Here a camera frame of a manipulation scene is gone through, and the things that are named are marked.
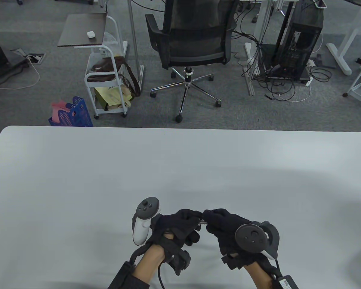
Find pink paper sheets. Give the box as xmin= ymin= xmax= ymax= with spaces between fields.
xmin=51 ymin=101 xmax=74 ymax=124

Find black computer tower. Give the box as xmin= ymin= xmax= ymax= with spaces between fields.
xmin=266 ymin=0 xmax=324 ymax=82

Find white and grey controller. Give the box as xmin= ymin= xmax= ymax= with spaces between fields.
xmin=132 ymin=197 xmax=161 ymax=246

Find blue plastic basket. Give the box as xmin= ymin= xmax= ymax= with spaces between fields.
xmin=48 ymin=96 xmax=94 ymax=127

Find yellow paper bag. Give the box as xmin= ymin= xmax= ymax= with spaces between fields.
xmin=94 ymin=84 xmax=135 ymax=111

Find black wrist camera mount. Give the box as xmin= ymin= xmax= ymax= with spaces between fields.
xmin=221 ymin=253 xmax=277 ymax=277
xmin=164 ymin=236 xmax=192 ymax=276

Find black cable tangle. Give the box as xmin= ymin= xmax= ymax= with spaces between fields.
xmin=233 ymin=29 xmax=331 ymax=101

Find dark grey controller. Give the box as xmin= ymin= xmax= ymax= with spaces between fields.
xmin=235 ymin=221 xmax=280 ymax=261

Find black labelled forearm box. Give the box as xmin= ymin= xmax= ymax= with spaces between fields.
xmin=272 ymin=274 xmax=300 ymax=289

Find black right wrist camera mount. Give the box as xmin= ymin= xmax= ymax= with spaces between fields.
xmin=221 ymin=253 xmax=277 ymax=277

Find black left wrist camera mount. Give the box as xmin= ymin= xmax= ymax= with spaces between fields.
xmin=164 ymin=236 xmax=192 ymax=276

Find person's left forearm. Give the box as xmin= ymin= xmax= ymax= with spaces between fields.
xmin=108 ymin=243 xmax=166 ymax=289

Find black mesh office chair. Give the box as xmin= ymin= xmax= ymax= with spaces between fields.
xmin=145 ymin=0 xmax=239 ymax=123

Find white desk leg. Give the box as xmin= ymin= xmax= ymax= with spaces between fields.
xmin=244 ymin=0 xmax=273 ymax=96
xmin=326 ymin=0 xmax=361 ymax=76

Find person's right hand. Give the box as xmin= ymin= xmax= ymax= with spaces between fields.
xmin=203 ymin=209 xmax=247 ymax=256

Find brown bag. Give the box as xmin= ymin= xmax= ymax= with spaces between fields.
xmin=87 ymin=56 xmax=141 ymax=97

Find white cart with brown top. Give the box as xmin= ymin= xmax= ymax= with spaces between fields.
xmin=57 ymin=13 xmax=130 ymax=120

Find person's right forearm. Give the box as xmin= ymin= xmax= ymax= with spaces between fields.
xmin=243 ymin=260 xmax=282 ymax=289

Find clear plastic bag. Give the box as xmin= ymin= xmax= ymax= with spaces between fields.
xmin=103 ymin=32 xmax=121 ymax=56

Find black forearm box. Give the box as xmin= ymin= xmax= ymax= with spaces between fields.
xmin=108 ymin=260 xmax=136 ymax=289

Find floor socket box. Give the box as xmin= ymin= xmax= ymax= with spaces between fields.
xmin=26 ymin=53 xmax=45 ymax=64

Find silver metal pole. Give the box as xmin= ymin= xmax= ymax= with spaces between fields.
xmin=128 ymin=0 xmax=145 ymax=92

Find person's left hand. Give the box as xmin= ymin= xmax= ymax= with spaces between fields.
xmin=147 ymin=209 xmax=203 ymax=246

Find white floor cable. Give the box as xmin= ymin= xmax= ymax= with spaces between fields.
xmin=0 ymin=56 xmax=41 ymax=91

